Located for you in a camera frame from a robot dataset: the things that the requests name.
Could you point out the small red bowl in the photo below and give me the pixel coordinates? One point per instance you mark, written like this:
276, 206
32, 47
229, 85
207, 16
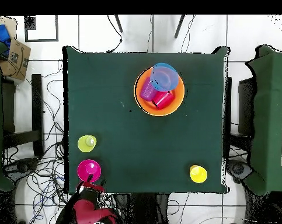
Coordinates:
89, 169

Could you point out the pale yellow translucent cup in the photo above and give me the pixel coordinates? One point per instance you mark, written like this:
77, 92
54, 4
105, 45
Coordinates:
84, 144

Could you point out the large orange bowl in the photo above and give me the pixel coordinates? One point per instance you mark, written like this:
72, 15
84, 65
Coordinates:
143, 107

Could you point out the purple cup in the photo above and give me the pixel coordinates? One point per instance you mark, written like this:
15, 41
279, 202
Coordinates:
147, 92

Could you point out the red cup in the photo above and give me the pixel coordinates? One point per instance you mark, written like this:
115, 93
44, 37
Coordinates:
164, 100

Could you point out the small blue bowl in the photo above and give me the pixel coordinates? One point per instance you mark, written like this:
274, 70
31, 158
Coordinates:
165, 78

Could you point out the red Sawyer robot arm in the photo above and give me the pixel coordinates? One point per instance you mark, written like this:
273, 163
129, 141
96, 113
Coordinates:
89, 212

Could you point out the dark green tablecloth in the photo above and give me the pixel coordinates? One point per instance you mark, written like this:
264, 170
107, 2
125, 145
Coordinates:
143, 144

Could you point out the black floor device with knob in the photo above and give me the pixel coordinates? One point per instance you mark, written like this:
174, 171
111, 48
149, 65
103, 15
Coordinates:
21, 166

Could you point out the black metal stand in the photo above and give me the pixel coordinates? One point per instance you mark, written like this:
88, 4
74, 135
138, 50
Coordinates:
37, 105

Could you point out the orange yellow cup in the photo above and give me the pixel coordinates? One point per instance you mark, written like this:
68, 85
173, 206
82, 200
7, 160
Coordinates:
198, 174

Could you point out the dark grey floor device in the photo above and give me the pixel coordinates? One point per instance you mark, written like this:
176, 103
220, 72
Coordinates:
240, 169

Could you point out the cardboard box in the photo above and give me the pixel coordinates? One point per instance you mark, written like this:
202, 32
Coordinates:
19, 58

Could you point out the black tripod leg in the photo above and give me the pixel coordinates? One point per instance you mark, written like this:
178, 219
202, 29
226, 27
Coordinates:
179, 26
118, 23

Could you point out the blue bag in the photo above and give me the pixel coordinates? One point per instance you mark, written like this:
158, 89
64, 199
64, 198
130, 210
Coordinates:
1, 31

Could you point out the flat cardboard sheet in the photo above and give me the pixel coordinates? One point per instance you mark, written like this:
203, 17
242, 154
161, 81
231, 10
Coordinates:
11, 23

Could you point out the black square floor frame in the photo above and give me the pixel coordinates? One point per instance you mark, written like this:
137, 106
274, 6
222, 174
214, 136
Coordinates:
41, 40

